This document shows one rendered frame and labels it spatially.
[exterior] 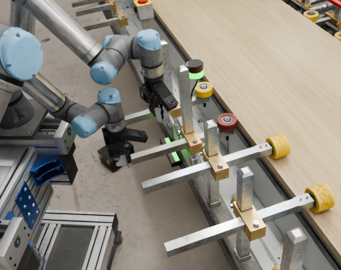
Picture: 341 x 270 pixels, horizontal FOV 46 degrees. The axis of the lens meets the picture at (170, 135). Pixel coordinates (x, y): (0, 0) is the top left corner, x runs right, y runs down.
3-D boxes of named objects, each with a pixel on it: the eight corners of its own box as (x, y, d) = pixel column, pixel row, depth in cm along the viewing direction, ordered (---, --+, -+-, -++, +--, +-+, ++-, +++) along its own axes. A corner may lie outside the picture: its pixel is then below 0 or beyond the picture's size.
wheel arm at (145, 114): (117, 129, 176) (115, 122, 173) (115, 125, 178) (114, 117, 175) (210, 103, 183) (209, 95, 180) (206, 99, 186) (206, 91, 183)
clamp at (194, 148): (191, 155, 159) (190, 145, 156) (180, 134, 169) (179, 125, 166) (204, 151, 160) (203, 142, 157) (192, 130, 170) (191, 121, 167)
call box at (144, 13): (139, 22, 179) (137, 6, 174) (135, 16, 184) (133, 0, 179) (154, 19, 180) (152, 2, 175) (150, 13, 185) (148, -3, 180)
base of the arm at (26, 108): (-12, 129, 149) (-23, 107, 143) (5, 104, 160) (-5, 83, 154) (25, 129, 147) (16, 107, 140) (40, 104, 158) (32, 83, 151)
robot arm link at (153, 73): (167, 62, 135) (148, 72, 132) (168, 74, 138) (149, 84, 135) (153, 54, 140) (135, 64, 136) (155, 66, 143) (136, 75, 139)
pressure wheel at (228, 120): (222, 148, 164) (221, 126, 156) (214, 136, 170) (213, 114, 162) (240, 142, 165) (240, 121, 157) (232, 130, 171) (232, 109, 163)
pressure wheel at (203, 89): (210, 112, 182) (209, 92, 174) (193, 110, 184) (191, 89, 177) (216, 102, 187) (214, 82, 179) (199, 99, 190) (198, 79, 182)
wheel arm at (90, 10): (76, 17, 267) (75, 12, 265) (76, 16, 270) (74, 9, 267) (139, 3, 275) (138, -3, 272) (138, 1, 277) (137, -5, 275)
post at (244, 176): (240, 270, 139) (242, 176, 108) (235, 261, 142) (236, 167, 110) (249, 266, 140) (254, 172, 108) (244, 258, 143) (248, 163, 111)
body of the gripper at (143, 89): (156, 91, 152) (153, 64, 144) (171, 100, 146) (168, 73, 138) (140, 99, 148) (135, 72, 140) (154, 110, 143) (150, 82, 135)
